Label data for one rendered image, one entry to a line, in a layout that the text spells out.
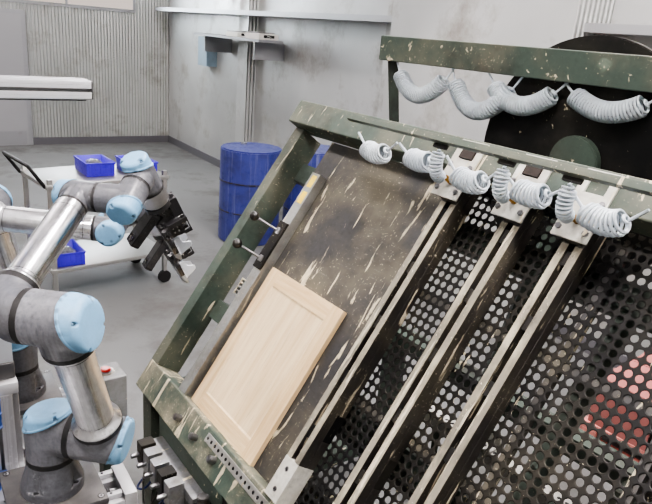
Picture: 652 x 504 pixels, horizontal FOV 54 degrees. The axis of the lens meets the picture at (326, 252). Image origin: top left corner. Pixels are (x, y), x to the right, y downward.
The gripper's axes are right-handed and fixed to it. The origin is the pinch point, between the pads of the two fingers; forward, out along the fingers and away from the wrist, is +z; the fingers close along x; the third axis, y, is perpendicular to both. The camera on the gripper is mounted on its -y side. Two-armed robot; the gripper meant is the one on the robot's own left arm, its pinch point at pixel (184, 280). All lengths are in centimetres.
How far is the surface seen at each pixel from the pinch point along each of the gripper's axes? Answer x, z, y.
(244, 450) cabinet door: -39, 42, -15
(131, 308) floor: 275, 148, -14
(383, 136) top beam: -21, -17, 79
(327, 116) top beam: 13, -19, 79
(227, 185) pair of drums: 405, 158, 135
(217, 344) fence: 2.3, 31.3, -1.0
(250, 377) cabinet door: -21.5, 33.6, 0.3
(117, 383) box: 18, 31, -38
